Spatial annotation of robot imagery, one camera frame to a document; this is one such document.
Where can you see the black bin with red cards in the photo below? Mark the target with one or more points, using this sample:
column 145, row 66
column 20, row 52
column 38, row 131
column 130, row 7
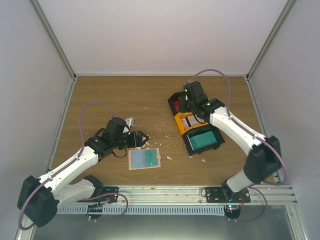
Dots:
column 174, row 97

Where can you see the black bin with teal cards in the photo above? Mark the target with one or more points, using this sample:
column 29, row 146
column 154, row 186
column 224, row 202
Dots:
column 201, row 130

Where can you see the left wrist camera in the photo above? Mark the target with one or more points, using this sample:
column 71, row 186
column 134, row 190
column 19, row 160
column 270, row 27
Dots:
column 129, row 123

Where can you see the grey slotted cable duct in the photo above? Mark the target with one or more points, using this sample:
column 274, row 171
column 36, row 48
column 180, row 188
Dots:
column 207, row 210

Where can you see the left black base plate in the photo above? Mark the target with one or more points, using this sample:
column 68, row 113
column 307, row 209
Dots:
column 113, row 198

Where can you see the teal card stack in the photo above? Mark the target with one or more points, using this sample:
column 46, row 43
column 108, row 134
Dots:
column 203, row 140

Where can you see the red white card stack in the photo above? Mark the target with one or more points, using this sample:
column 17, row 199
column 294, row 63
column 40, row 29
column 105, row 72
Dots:
column 176, row 105

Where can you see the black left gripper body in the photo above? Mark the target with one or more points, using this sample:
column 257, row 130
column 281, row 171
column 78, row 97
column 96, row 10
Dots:
column 134, row 142

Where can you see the aluminium front rail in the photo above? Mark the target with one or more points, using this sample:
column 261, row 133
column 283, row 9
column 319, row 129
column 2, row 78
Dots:
column 172, row 195

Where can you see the right circuit board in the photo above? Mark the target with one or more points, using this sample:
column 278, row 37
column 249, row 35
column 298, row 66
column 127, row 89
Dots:
column 232, row 212

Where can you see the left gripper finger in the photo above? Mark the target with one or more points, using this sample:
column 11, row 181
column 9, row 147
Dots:
column 142, row 134
column 143, row 141

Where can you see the circuit board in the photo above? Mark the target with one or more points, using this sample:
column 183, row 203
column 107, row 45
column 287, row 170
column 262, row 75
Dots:
column 232, row 212
column 94, row 212

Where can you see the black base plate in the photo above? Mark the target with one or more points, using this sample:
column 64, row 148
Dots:
column 113, row 198
column 214, row 194

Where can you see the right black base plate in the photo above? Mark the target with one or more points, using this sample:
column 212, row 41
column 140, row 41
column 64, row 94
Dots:
column 214, row 194

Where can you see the white striped card stack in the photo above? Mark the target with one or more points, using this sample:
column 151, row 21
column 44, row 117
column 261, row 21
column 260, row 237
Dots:
column 190, row 121

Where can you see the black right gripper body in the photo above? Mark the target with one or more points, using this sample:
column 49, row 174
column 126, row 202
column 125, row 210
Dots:
column 183, row 108

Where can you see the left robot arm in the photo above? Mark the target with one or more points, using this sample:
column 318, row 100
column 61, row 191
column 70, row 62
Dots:
column 40, row 198

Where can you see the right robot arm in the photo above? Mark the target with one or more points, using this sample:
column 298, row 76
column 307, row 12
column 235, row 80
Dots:
column 263, row 153

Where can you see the yellow storage bin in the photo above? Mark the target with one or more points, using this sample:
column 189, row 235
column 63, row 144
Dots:
column 178, row 118

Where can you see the left circuit board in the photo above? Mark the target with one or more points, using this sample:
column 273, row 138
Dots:
column 94, row 212

